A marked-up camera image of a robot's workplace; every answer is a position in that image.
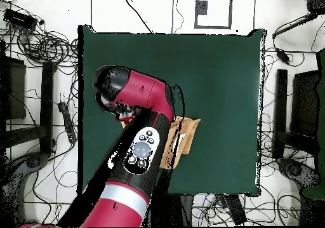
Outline orange terry towel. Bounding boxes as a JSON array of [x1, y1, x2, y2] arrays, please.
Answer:
[[120, 116, 201, 170]]

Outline black power strip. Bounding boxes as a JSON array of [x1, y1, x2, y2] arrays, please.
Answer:
[[57, 101, 77, 144]]

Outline dark green table cloth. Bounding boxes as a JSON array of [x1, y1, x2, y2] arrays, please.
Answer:
[[77, 24, 267, 198]]

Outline grey tripod base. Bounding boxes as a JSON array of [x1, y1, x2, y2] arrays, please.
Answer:
[[0, 151, 50, 227], [277, 158, 320, 188]]

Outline black power brick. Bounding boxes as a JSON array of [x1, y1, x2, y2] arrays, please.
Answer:
[[224, 194, 248, 225]]

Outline black multi-port hub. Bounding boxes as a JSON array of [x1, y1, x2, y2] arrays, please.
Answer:
[[3, 8, 38, 31]]

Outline black power adapter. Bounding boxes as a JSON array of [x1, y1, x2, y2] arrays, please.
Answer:
[[275, 48, 292, 64]]

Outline black box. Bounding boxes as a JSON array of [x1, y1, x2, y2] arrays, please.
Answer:
[[306, 0, 325, 15]]

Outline black metal stand frame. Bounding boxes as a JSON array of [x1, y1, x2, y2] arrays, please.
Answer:
[[0, 39, 56, 155], [272, 69, 321, 160]]

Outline tangled black cables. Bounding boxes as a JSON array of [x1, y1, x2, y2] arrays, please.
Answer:
[[0, 0, 79, 70]]

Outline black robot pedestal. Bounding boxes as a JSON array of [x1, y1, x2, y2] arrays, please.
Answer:
[[152, 194, 194, 227]]

